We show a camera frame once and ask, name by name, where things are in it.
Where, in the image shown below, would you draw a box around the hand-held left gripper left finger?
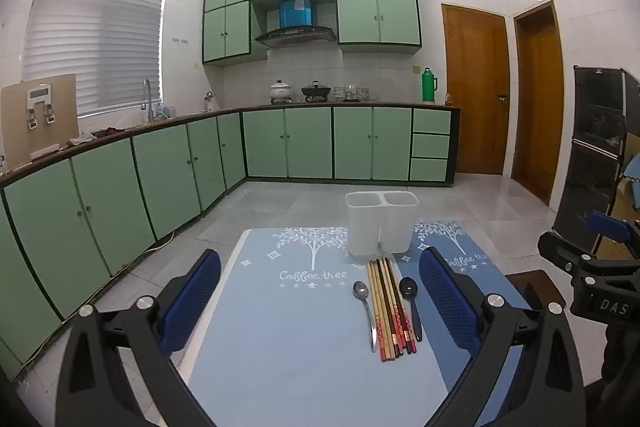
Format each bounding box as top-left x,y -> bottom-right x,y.
55,248 -> 223,427

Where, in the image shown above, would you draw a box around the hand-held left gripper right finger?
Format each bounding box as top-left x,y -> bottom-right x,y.
417,246 -> 586,427

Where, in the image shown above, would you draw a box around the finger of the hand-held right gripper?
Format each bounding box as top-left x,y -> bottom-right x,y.
586,211 -> 635,254
537,231 -> 586,274

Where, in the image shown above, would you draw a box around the bundle of chopsticks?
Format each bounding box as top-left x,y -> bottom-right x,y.
366,257 -> 418,363

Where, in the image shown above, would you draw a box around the white utensil holder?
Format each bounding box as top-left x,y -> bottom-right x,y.
345,191 -> 420,256

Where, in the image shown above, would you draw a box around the person's right forearm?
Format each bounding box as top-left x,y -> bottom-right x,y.
600,321 -> 640,389

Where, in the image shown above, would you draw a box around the black spoon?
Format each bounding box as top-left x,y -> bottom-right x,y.
399,277 -> 423,342

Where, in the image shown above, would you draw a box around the brown wooden chair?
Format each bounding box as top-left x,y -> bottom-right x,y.
504,269 -> 568,308

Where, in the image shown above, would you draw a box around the blue cloth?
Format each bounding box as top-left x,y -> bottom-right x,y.
620,154 -> 640,210

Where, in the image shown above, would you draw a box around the black cabinet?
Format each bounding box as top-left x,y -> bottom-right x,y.
552,66 -> 640,258

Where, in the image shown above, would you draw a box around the metal spoon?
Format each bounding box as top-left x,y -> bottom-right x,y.
353,281 -> 377,353

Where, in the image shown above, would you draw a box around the light blue tree-print mat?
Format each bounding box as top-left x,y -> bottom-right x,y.
186,227 -> 451,427

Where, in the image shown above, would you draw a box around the brown wooden door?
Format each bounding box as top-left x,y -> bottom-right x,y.
441,3 -> 512,176
513,0 -> 566,208

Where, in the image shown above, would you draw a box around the green base cabinet with drawers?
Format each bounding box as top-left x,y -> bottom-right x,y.
241,104 -> 461,185

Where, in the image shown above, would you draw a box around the rags on countertop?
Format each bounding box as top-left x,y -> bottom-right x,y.
67,127 -> 131,148

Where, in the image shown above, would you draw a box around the green thermos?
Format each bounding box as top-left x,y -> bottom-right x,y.
421,67 -> 439,102

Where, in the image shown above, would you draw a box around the metal faucet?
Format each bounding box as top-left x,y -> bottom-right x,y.
140,79 -> 153,124

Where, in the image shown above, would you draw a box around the cardboard board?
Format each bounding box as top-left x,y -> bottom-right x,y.
0,74 -> 80,170

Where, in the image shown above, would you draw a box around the black wok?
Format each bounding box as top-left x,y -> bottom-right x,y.
301,81 -> 332,102

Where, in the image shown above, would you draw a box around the white device on board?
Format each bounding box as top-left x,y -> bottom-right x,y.
23,84 -> 56,130

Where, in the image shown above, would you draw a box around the white window blind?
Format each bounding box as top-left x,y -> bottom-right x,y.
22,0 -> 168,118

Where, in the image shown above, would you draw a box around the black range hood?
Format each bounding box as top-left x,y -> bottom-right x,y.
255,26 -> 337,50

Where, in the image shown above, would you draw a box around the blue hood chimney cover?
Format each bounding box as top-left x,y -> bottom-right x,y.
278,0 -> 317,29

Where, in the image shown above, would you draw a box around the floor cable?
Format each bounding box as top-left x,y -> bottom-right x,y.
145,229 -> 176,253

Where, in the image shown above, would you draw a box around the green wall cabinet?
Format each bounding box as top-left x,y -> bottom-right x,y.
201,0 -> 268,68
334,0 -> 423,56

